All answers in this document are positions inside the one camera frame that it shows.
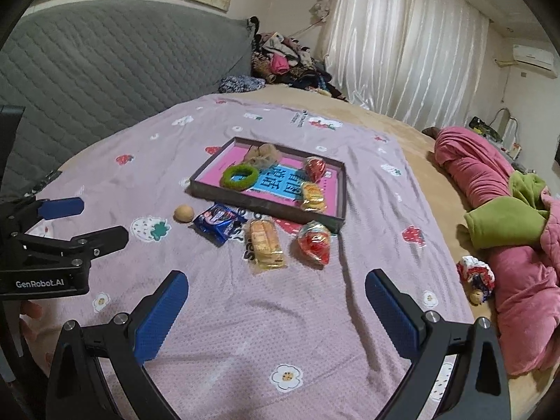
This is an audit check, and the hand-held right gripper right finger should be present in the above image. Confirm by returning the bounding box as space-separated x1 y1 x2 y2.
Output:
364 269 512 420

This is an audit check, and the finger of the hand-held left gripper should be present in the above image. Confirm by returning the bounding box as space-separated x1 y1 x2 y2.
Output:
9 225 130 268
0 197 85 239

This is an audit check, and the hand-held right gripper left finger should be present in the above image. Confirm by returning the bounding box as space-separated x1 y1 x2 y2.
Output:
45 270 190 420

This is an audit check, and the red egg toy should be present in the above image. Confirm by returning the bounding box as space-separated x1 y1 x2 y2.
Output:
296 221 333 267
303 156 328 183

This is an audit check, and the blue cookie packet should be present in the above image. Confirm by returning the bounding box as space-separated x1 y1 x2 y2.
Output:
189 202 248 247

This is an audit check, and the orange biscuit packet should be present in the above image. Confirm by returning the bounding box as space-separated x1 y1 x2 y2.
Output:
244 218 286 275

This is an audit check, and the green fuzzy ring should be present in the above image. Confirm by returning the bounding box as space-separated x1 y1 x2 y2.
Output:
221 164 261 192

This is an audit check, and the yellow rice cracker packet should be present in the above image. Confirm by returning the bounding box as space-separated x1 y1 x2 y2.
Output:
300 181 328 213

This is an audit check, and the dark shallow cardboard box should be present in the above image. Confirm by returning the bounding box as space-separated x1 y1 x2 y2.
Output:
187 136 348 233

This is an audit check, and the beige mesh pouf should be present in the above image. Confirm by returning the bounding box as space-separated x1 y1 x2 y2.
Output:
243 143 283 171

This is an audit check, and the person's left hand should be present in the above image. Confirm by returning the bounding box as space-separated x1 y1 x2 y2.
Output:
17 300 44 351

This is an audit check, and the small patterned doll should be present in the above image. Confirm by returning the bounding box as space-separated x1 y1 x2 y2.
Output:
456 255 496 305

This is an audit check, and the purple printed blanket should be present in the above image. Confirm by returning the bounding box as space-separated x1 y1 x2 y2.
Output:
17 93 475 420

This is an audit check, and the pink quilt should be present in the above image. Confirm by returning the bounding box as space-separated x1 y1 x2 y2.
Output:
433 126 560 376

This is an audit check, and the grey quilted headboard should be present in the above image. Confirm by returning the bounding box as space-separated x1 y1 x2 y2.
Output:
0 0 255 193

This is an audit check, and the green blanket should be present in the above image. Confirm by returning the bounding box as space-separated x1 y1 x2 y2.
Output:
464 170 553 250

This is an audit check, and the beige bed sheet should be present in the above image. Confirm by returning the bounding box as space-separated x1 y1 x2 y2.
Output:
219 83 532 420

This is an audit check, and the dark blue patterned cloth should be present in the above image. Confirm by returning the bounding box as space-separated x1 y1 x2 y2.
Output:
218 75 267 94

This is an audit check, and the black bag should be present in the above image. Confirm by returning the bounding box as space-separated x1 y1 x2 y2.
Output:
468 116 502 138

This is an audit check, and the white metal chair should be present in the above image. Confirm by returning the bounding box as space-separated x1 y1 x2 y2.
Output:
492 107 523 158

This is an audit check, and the pile of clothes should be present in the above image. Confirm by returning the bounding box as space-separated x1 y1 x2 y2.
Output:
250 30 348 101

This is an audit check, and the white curtain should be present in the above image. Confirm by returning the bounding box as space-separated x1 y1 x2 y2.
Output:
315 0 491 127

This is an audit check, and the white air conditioner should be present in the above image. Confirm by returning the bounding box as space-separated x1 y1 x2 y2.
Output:
512 44 556 71

